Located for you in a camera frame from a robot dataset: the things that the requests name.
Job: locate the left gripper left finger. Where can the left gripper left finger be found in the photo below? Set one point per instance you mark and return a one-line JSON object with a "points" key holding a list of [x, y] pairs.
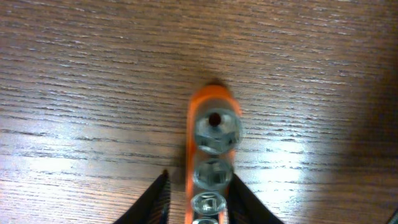
{"points": [[153, 206]]}

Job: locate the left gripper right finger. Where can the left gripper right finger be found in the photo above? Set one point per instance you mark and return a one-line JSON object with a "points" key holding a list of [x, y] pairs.
{"points": [[245, 208]]}

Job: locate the orange socket bit rail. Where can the orange socket bit rail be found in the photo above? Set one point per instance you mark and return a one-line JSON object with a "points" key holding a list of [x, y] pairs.
{"points": [[214, 129]]}

